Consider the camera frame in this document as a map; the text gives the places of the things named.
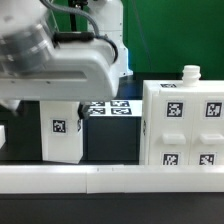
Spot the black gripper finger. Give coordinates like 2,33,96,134
0,99,20,116

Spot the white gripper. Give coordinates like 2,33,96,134
0,39,119,120

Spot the white cabinet top block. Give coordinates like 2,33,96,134
40,101,83,164

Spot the white cabinet door panel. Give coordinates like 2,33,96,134
149,95,194,166

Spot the white cabinet body box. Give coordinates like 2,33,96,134
139,65,224,165

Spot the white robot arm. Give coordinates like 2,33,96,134
0,0,133,119

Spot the white block at left edge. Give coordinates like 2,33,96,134
0,125,6,149

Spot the white marker sheet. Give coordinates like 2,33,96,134
88,99,142,117

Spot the white L-shaped fence wall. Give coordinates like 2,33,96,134
0,165,224,194

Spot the braided grey camera cable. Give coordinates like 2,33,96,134
39,0,120,64

